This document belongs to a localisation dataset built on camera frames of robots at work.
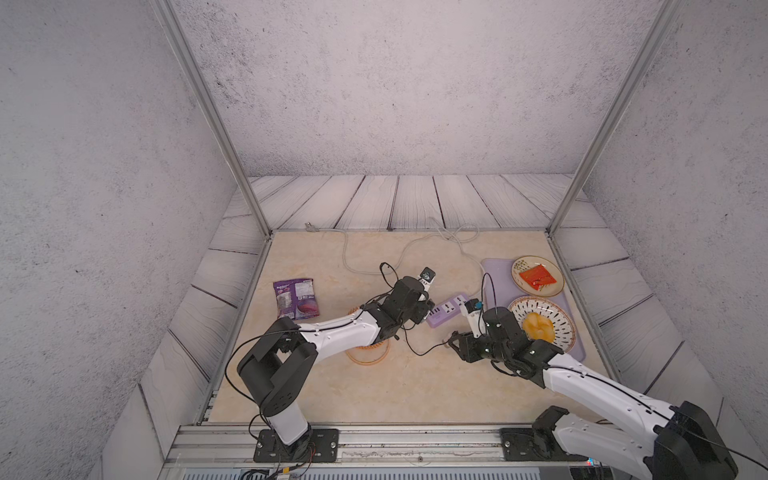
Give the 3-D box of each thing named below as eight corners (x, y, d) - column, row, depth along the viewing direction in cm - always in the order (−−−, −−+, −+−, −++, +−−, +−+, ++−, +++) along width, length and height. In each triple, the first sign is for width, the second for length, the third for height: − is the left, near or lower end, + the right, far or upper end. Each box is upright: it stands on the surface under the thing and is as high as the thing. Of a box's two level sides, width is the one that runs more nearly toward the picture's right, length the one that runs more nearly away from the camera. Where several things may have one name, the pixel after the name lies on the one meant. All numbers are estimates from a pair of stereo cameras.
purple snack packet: (279, 326, 97) (276, 321, 95) (276, 288, 107) (273, 282, 104) (320, 314, 100) (318, 309, 97) (313, 278, 109) (311, 273, 107)
